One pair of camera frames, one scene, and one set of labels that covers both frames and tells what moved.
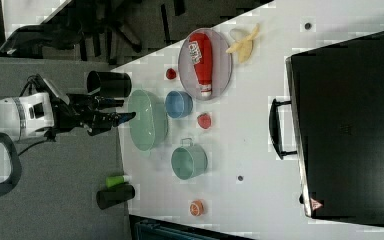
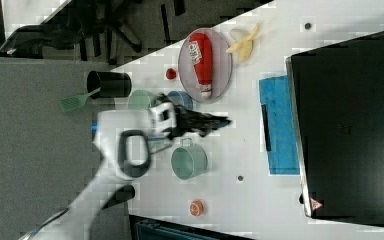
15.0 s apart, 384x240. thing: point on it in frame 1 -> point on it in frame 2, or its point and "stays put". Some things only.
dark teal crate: x=147 y=228 stays put
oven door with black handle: x=293 y=98 -> x=277 y=126
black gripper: x=85 y=111 -> x=187 y=120
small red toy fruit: x=170 y=74 stays put
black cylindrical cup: x=109 y=84 stays put
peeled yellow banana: x=243 y=46 stays put
